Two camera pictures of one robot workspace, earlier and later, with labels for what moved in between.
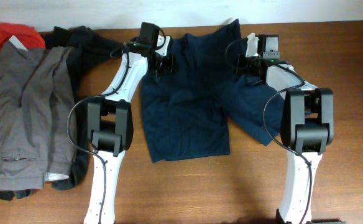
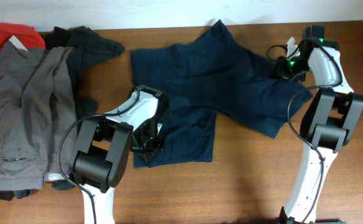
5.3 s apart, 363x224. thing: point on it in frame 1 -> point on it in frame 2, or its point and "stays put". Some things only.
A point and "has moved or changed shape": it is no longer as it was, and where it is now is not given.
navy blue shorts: [188, 114] has moved or changed shape
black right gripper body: [247, 65] -> [294, 68]
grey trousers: [33, 132] stays put
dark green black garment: [89, 49] stays put
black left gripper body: [163, 64] -> [148, 139]
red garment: [28, 36] stays put
